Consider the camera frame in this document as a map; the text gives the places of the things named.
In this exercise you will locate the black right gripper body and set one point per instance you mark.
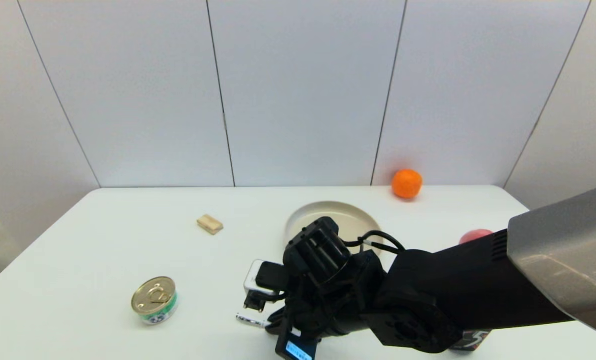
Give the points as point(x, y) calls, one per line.
point(313, 315)

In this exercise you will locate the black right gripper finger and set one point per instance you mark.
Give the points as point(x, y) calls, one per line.
point(277, 322)

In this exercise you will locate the white pen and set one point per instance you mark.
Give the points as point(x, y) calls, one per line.
point(250, 320)

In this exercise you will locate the beige round plate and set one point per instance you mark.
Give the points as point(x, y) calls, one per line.
point(350, 217)

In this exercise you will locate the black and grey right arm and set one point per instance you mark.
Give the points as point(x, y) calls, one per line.
point(453, 285)

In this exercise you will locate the small wooden block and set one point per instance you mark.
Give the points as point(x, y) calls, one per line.
point(209, 224)

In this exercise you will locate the cat food can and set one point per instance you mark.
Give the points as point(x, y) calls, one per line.
point(154, 300)

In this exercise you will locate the orange fruit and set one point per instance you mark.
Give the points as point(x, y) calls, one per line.
point(406, 183)

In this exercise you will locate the black patterned cube box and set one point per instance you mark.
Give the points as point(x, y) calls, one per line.
point(473, 341)

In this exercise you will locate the pink peach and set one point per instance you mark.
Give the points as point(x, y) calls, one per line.
point(475, 235)

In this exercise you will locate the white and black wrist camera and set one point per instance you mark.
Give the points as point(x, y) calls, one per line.
point(264, 280)

